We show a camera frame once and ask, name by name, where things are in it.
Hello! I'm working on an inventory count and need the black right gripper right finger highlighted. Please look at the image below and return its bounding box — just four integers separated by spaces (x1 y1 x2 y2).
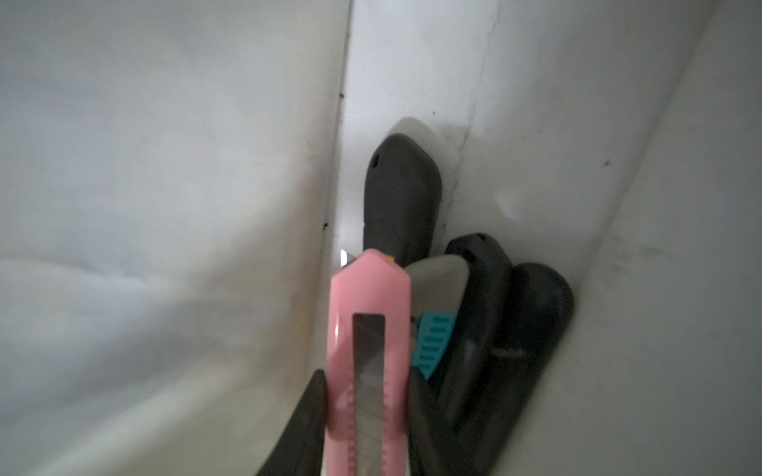
407 367 475 476

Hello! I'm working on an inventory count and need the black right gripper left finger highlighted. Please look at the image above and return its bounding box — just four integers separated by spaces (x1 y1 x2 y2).
257 369 327 476

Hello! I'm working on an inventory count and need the pink utility knife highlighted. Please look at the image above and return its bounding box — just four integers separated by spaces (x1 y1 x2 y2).
325 249 411 475

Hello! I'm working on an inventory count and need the teal utility knife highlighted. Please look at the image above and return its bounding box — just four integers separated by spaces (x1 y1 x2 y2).
404 254 470 380

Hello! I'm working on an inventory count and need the large black yellow utility knife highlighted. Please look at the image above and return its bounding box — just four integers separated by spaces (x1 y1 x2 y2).
363 133 443 267

